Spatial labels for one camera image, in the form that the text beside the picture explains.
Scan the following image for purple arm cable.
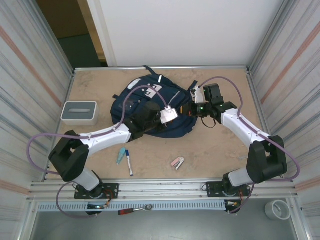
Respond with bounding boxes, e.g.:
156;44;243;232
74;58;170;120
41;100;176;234
198;76;301;215
26;86;169;218

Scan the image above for navy blue backpack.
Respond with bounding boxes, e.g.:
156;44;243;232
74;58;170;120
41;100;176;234
110;65;201;140

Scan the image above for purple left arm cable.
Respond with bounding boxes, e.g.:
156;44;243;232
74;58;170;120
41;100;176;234
26;86;169;218

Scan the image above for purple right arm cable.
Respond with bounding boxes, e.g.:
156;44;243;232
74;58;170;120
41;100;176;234
198;76;301;215

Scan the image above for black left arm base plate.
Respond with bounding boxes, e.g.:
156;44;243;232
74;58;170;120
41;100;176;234
74;182;120;200

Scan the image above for red handled ratchet wrench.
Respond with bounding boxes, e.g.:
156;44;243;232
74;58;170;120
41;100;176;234
117;204;154;216

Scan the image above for aluminium table edge rail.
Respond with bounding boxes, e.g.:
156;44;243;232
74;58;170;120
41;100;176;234
73;65;251;75

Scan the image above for white grey tissue box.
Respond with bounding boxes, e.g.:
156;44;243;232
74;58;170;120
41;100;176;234
61;100;100;127

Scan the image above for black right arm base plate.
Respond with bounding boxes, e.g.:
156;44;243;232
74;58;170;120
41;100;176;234
205;181;251;198

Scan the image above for aluminium mounting rail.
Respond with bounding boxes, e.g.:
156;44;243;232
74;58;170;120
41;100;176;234
29;177;300;201

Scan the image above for pink stapler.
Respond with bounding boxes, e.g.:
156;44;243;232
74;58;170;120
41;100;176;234
170;156;185;171

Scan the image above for grey tape roll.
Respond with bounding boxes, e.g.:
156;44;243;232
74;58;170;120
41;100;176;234
264;199;291;221

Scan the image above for small circuit board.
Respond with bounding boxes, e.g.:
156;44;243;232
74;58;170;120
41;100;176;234
86;203;109;210

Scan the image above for light teal small bottle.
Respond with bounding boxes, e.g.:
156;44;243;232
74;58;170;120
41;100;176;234
115;146;127;165

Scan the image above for blue white marker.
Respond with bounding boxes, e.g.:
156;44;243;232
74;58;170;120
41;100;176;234
124;149;134;177

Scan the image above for slotted grey cable tray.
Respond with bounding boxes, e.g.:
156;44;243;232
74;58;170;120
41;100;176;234
37;201;227;212

